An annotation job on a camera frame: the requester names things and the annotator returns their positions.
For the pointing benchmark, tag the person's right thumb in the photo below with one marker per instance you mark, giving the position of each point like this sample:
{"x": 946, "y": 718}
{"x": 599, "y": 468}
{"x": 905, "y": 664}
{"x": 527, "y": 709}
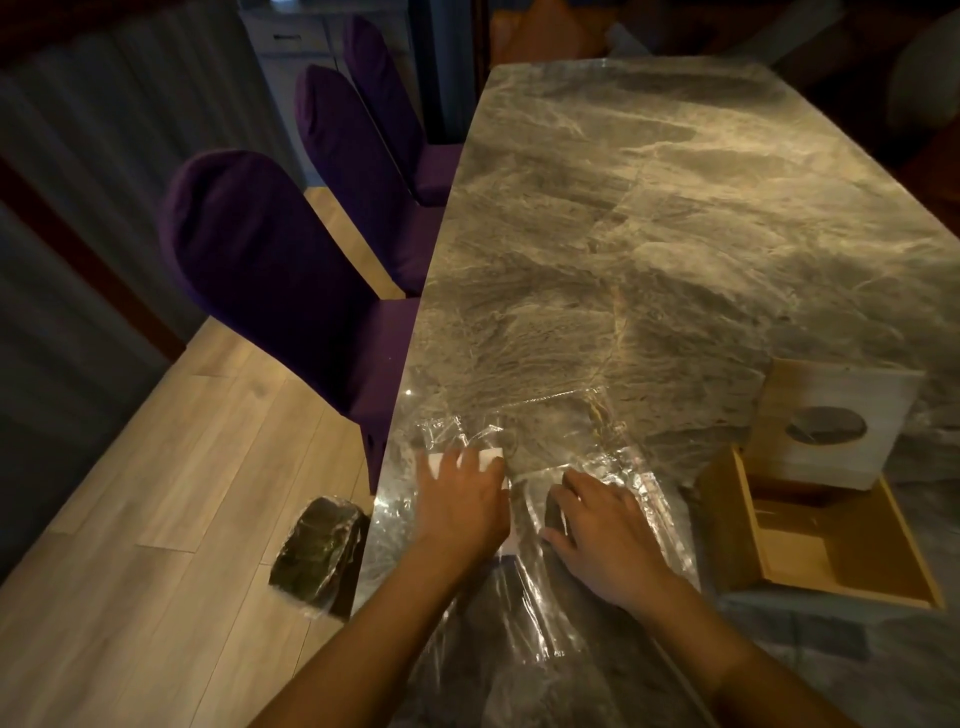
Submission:
{"x": 555, "y": 536}

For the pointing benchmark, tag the white tissue pack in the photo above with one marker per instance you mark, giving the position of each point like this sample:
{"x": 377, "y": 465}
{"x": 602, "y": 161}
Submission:
{"x": 491, "y": 457}

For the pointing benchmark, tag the bin with black bag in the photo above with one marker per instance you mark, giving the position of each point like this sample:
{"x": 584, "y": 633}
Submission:
{"x": 319, "y": 551}

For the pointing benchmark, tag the person's right forearm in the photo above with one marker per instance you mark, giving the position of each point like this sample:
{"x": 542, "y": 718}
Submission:
{"x": 735, "y": 667}

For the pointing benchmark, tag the wooden tissue box lid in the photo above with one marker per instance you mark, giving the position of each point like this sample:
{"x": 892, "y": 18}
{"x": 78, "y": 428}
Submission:
{"x": 825, "y": 427}

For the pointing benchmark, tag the person's right hand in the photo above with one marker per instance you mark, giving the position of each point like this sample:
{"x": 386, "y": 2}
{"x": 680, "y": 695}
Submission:
{"x": 611, "y": 547}

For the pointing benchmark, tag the person's left hand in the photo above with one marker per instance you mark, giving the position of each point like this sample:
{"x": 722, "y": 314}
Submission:
{"x": 465, "y": 517}

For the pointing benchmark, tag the grey cabinet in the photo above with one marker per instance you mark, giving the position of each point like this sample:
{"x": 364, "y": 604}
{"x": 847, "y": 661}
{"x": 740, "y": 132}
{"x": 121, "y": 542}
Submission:
{"x": 300, "y": 52}

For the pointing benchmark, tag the purple upholstered chair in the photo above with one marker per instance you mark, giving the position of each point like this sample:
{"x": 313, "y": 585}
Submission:
{"x": 390, "y": 97}
{"x": 360, "y": 172}
{"x": 277, "y": 277}

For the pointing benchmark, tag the person's left forearm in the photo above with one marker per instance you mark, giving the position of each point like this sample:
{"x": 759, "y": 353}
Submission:
{"x": 360, "y": 645}

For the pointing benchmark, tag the person's left thumb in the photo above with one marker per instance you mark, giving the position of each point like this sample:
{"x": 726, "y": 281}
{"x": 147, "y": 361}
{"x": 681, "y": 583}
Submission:
{"x": 502, "y": 476}

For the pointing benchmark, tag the white chair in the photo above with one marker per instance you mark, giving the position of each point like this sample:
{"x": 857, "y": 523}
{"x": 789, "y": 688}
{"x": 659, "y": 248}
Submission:
{"x": 926, "y": 75}

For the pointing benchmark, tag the wooden tissue box base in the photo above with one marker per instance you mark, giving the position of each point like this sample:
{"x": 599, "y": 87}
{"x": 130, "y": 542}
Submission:
{"x": 817, "y": 547}

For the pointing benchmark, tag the orange seat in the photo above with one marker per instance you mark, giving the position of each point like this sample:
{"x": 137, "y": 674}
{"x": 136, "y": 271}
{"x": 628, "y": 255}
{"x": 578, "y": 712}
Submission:
{"x": 544, "y": 30}

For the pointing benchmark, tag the clear plastic wrap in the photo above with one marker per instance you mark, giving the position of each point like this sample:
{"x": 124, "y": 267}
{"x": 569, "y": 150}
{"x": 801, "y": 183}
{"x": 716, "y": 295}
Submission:
{"x": 585, "y": 465}

